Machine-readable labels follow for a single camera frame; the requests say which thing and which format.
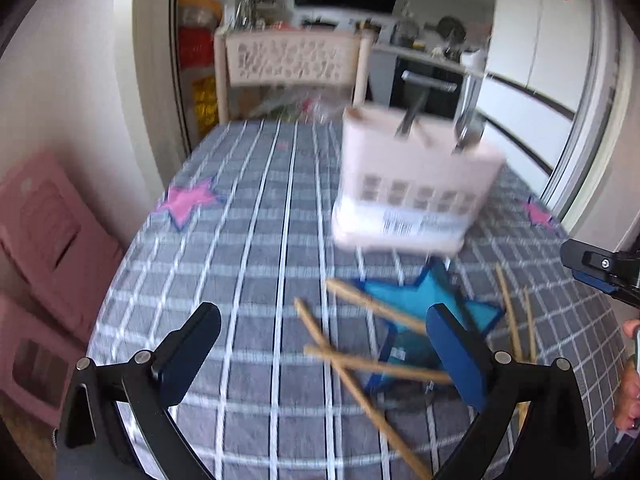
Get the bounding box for pink plastic stool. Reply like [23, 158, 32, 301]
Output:
[1, 151, 124, 427]

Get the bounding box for white refrigerator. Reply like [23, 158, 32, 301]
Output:
[477, 0, 594, 195]

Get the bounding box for translucent blue plastic spoon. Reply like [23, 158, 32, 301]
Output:
[364, 325, 442, 411]

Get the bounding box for dark utensil in caddy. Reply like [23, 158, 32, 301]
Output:
[395, 90, 428, 139]

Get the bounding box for person's right hand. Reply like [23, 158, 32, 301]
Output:
[612, 317, 640, 432]

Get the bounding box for black oven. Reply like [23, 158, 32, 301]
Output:
[390, 58, 463, 119]

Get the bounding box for beige plastic utensil caddy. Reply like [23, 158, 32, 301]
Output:
[331, 104, 506, 257]

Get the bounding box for wooden chopstick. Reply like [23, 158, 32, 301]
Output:
[294, 298, 433, 480]
[496, 263, 523, 361]
[326, 278, 426, 336]
[523, 287, 537, 364]
[304, 344, 452, 385]

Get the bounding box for metal spoon in caddy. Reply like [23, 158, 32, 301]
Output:
[454, 49, 486, 153]

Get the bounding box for red and yellow containers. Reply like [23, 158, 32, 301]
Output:
[177, 0, 222, 148]

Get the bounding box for beige plastic chair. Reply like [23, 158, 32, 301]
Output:
[214, 27, 374, 125]

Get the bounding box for grey checked tablecloth with stars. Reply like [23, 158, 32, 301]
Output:
[89, 122, 625, 479]

